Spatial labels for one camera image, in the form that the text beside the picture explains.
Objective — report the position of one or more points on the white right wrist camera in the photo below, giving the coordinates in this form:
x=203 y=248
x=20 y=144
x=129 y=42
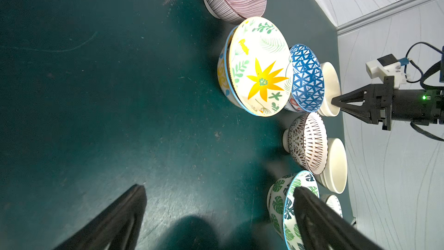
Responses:
x=388 y=65

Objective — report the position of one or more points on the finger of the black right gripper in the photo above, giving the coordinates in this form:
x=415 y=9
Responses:
x=356 y=97
x=362 y=112

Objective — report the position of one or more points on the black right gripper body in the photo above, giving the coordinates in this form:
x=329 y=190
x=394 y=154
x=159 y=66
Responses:
x=421 y=106

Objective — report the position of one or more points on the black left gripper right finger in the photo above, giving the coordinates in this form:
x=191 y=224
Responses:
x=321 y=228

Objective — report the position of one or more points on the cream bowl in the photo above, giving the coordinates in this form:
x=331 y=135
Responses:
x=335 y=175
x=332 y=89

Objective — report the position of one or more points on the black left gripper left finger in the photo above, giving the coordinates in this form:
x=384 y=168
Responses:
x=116 y=228

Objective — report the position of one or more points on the green lattice pattern bowl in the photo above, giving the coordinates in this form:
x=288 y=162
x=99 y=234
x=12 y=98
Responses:
x=333 y=202

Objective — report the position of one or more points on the yellow leaf pattern bowl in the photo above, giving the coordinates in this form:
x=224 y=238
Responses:
x=258 y=67

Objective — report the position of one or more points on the green leaf bowl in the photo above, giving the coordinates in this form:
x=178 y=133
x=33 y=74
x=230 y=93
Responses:
x=280 y=202

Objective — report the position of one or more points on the yellow blue flower bowl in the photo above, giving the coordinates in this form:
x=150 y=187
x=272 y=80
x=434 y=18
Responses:
x=223 y=78

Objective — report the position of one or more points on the green table mat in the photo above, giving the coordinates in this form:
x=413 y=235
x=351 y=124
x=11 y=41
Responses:
x=100 y=95

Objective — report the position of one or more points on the blue triangle pattern bowl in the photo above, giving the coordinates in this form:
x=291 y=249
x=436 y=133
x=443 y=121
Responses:
x=307 y=88

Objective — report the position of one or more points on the red lattice pattern bowl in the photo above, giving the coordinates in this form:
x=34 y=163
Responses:
x=306 y=141

